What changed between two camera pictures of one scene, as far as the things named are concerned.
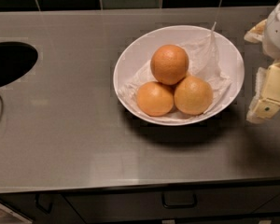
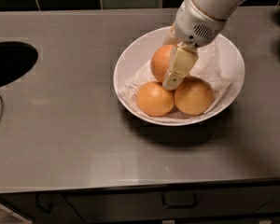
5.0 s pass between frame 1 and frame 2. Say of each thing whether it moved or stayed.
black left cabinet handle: stayed
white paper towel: stayed
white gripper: moved
